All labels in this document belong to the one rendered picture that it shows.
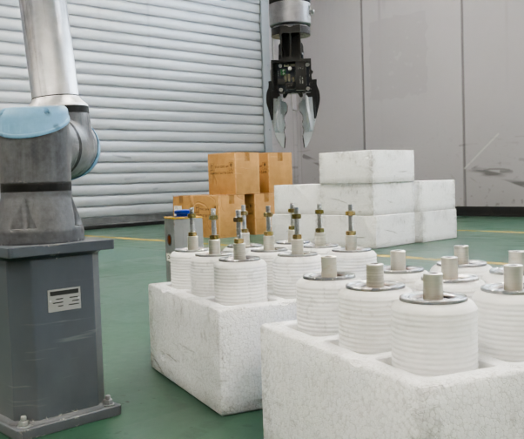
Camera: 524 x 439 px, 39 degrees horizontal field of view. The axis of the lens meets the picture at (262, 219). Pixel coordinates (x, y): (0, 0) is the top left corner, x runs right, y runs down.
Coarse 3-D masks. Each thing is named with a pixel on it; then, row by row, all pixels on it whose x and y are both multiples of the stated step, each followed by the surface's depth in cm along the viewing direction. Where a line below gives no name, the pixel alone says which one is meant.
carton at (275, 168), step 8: (264, 152) 550; (272, 152) 550; (280, 152) 555; (288, 152) 560; (264, 160) 550; (272, 160) 550; (280, 160) 555; (288, 160) 560; (264, 168) 551; (272, 168) 550; (280, 168) 555; (288, 168) 560; (264, 176) 551; (272, 176) 550; (280, 176) 555; (288, 176) 560; (264, 184) 552; (272, 184) 550; (280, 184) 555; (288, 184) 560
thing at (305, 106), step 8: (304, 104) 135; (312, 104) 135; (304, 112) 135; (312, 112) 135; (304, 120) 135; (312, 120) 135; (304, 128) 135; (312, 128) 135; (304, 136) 135; (304, 144) 135
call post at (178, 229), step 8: (168, 224) 169; (176, 224) 166; (184, 224) 166; (200, 224) 168; (168, 232) 169; (176, 232) 166; (184, 232) 166; (200, 232) 168; (176, 240) 166; (184, 240) 166; (200, 240) 168; (168, 248) 170; (176, 248) 166; (168, 256) 170; (168, 264) 170; (168, 272) 171; (168, 280) 171
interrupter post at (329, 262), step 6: (324, 258) 104; (330, 258) 103; (336, 258) 104; (324, 264) 104; (330, 264) 103; (336, 264) 104; (324, 270) 104; (330, 270) 104; (336, 270) 104; (324, 276) 104; (330, 276) 104; (336, 276) 104
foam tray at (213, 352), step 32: (160, 288) 149; (160, 320) 150; (192, 320) 133; (224, 320) 122; (256, 320) 125; (288, 320) 128; (160, 352) 151; (192, 352) 134; (224, 352) 123; (256, 352) 125; (192, 384) 135; (224, 384) 123; (256, 384) 125
